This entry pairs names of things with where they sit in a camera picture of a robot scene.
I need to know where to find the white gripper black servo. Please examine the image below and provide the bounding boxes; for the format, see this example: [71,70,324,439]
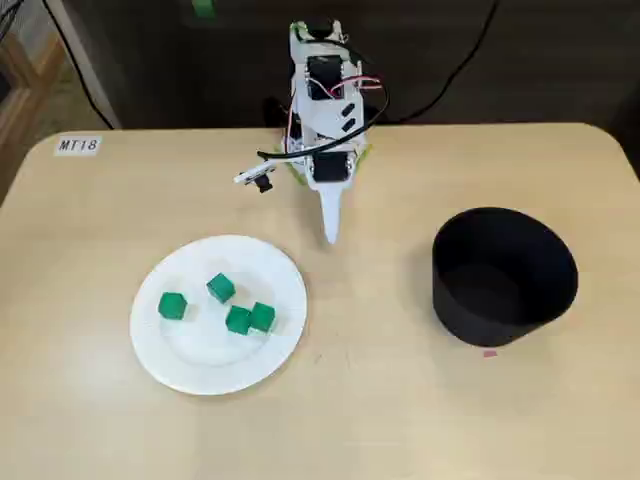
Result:
[304,148,363,245]

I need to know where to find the green cube block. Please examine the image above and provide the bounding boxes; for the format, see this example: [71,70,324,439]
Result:
[206,272,236,304]
[157,292,189,321]
[225,305,253,335]
[248,301,277,334]

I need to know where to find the white paper plate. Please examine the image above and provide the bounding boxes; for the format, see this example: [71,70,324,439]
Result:
[129,234,308,397]

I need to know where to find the black round pot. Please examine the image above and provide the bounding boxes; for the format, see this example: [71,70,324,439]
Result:
[431,207,580,348]

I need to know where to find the black table clamp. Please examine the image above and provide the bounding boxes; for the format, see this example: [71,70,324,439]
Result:
[263,97,296,136]

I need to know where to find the white MT18 label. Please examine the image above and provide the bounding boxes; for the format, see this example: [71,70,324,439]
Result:
[53,135,103,157]

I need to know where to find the white slanted pole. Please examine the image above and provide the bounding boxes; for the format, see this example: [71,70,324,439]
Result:
[47,0,123,130]

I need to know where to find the wooden shelf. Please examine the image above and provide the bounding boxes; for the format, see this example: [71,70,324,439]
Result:
[0,29,69,206]

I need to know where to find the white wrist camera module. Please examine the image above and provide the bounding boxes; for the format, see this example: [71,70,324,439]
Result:
[233,162,276,195]

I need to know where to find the black power cable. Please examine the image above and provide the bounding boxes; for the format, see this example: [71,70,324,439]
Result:
[372,0,501,125]

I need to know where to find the red white servo wires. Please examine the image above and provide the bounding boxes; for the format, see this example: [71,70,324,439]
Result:
[314,74,386,101]

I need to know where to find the thin black cable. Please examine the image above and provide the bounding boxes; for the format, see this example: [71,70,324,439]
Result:
[42,0,117,129]

